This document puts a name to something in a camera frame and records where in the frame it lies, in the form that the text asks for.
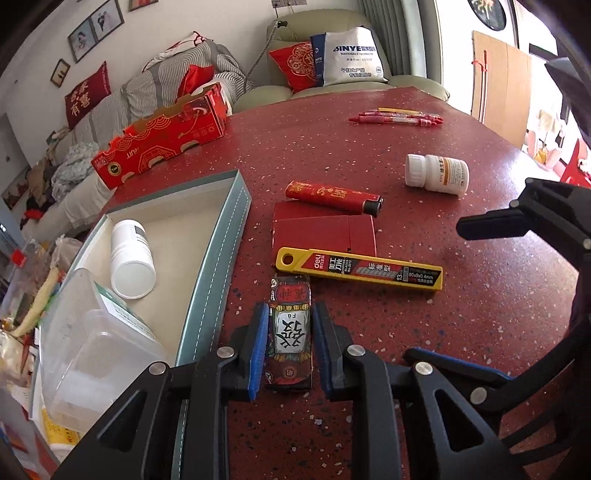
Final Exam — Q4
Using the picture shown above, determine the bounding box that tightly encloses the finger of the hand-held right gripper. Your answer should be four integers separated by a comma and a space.
456, 178, 591, 252
403, 314, 591, 457

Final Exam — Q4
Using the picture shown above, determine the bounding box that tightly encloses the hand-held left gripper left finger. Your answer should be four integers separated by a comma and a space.
53, 302, 271, 480

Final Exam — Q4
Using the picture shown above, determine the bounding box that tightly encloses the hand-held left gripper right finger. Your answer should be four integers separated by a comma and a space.
311, 301, 527, 480

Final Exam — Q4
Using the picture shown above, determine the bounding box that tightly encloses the small printed card box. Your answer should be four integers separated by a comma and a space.
264, 273, 315, 393

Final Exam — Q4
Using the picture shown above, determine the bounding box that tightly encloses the yellow blade case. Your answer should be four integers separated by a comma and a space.
276, 247, 444, 292

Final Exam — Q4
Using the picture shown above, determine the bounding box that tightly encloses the small orange-label white bottle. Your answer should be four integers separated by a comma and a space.
405, 153, 470, 198

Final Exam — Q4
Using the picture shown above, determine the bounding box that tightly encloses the teal tray box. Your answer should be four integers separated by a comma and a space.
28, 168, 252, 480

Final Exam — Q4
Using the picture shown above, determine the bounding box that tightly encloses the large white pill bottle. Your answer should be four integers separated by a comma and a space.
110, 220, 158, 301

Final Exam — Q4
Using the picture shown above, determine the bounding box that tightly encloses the red gold-print lighter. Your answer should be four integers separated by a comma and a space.
285, 180, 385, 217

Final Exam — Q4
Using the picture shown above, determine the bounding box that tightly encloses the clear plastic container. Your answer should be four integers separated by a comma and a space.
39, 268, 169, 435

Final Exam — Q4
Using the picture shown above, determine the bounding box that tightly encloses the small yellow-label white bottle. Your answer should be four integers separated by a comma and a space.
41, 408, 93, 462

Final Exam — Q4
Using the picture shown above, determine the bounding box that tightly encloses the red plastic chair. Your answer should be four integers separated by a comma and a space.
561, 138, 591, 188

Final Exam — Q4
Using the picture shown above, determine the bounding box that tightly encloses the wooden board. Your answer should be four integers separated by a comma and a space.
471, 30, 546, 148

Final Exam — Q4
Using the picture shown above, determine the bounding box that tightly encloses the red pen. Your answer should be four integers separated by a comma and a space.
359, 111, 444, 125
348, 115, 430, 127
365, 110, 439, 123

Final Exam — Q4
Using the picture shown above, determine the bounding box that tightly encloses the white green medicine box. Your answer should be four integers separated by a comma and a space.
90, 282, 160, 344

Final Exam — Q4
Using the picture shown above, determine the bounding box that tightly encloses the grey green curtain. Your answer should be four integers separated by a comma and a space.
360, 0, 444, 86

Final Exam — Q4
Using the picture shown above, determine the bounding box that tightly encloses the white blue tote bag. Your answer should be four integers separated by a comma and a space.
310, 25, 389, 88

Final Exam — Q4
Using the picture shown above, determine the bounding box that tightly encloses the red cardboard fruit box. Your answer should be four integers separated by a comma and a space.
91, 83, 229, 190

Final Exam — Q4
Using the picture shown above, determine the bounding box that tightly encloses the beige leather armchair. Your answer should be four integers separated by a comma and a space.
231, 9, 451, 114

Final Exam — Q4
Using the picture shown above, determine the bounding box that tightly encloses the pile of clothes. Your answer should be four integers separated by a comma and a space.
23, 129, 100, 217

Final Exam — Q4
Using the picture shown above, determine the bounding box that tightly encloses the red patterned cushion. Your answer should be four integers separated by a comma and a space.
268, 41, 319, 93

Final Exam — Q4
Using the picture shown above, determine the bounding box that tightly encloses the plain red pillow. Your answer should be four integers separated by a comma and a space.
178, 65, 215, 95

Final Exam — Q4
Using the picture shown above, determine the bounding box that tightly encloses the white covered sofa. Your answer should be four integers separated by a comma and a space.
18, 32, 254, 232

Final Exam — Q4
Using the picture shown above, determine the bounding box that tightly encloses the grey striped blanket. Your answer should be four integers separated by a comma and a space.
122, 32, 254, 112

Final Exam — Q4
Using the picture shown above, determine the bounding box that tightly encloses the red pillow with white characters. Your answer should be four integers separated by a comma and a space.
65, 61, 113, 130

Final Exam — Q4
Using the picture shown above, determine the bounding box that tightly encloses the white red-trim pillow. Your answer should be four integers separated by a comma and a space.
143, 31, 208, 70

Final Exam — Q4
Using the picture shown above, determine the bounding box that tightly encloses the round dark wall art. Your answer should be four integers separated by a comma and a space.
467, 0, 508, 31

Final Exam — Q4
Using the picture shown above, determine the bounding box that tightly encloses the landscape wall painting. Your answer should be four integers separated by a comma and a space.
0, 166, 31, 208

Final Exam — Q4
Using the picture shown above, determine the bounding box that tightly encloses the grey braided cable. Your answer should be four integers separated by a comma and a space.
245, 19, 287, 81

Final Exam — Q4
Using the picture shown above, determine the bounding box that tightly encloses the small dark picture frame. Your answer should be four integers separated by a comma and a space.
50, 59, 71, 88

